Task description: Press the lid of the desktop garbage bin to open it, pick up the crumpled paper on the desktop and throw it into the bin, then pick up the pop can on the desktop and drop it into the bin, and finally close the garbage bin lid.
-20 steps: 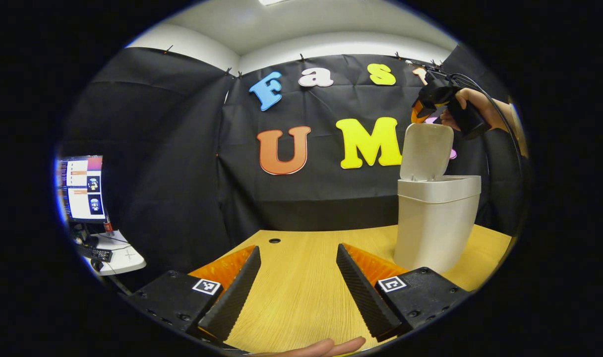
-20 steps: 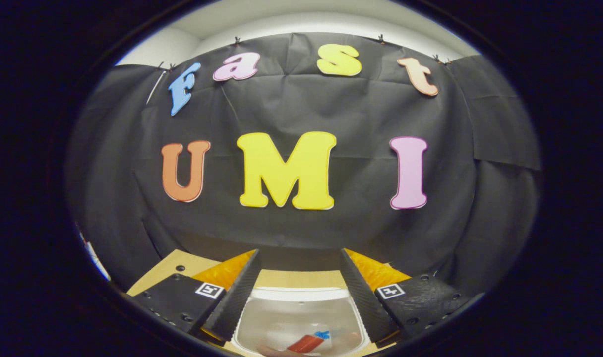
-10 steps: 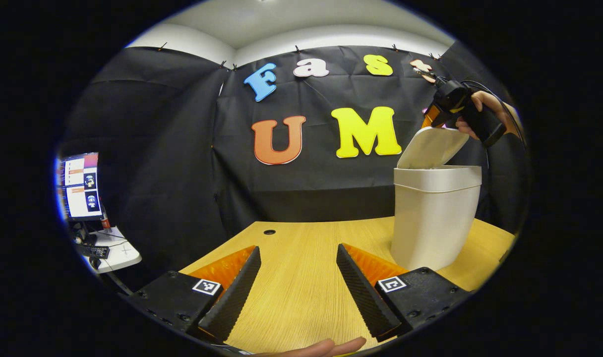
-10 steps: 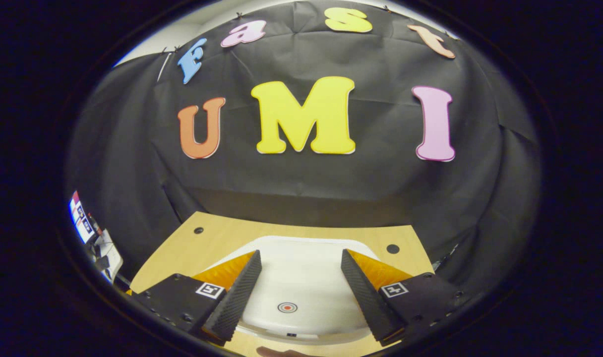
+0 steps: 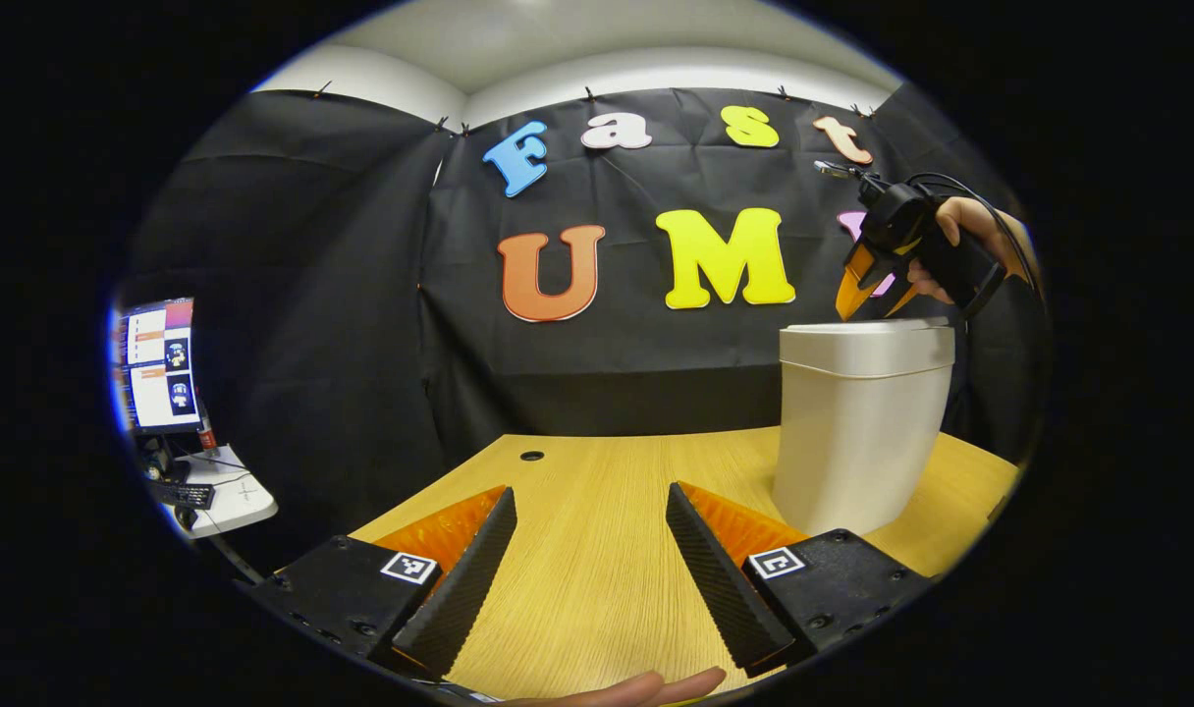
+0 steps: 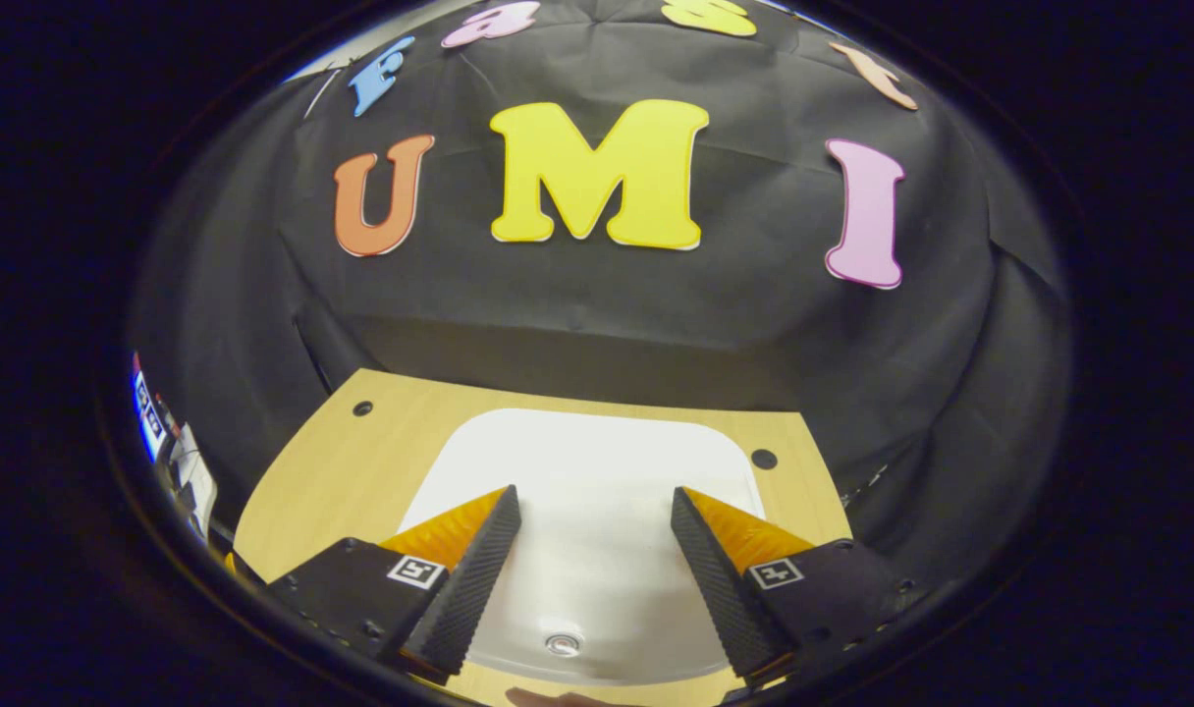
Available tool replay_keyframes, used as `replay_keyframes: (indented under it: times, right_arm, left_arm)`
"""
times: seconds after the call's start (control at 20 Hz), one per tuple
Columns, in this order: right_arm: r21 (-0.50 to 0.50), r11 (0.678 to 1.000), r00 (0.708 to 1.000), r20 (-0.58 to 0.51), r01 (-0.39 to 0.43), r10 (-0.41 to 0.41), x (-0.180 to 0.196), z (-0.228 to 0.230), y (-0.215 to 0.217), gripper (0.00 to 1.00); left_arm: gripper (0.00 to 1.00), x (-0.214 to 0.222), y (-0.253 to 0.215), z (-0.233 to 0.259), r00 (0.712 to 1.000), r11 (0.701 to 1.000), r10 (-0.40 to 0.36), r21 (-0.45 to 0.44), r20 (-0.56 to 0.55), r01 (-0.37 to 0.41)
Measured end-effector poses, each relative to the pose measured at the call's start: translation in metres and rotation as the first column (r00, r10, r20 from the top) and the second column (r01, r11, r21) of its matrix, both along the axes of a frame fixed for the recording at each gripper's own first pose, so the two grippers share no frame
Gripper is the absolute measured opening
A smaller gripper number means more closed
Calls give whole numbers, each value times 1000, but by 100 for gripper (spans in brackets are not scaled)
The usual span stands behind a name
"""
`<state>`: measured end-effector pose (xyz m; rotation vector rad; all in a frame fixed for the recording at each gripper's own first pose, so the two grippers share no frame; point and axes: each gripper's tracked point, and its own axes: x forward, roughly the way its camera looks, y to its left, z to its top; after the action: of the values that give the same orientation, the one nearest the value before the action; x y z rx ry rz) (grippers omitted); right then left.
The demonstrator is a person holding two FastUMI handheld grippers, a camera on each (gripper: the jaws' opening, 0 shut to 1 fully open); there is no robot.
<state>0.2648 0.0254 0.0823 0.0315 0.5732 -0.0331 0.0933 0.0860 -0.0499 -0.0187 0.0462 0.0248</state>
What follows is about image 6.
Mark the white side desk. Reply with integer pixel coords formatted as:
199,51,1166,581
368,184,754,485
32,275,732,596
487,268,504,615
170,422,220,541

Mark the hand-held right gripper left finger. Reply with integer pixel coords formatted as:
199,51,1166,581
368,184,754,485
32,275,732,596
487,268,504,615
263,484,522,685

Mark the black backdrop cloth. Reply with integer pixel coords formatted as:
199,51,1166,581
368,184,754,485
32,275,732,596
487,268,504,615
131,0,1074,590

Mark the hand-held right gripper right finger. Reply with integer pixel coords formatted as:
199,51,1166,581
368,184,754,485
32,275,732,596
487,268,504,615
669,486,927,688

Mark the wooden desktop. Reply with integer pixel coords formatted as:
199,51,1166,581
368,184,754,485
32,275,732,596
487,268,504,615
232,368,853,707

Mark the computer monitor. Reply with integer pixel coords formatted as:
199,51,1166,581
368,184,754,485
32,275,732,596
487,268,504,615
131,353,171,462

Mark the white desktop garbage bin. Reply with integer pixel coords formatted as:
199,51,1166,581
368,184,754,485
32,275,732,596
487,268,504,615
396,408,767,686

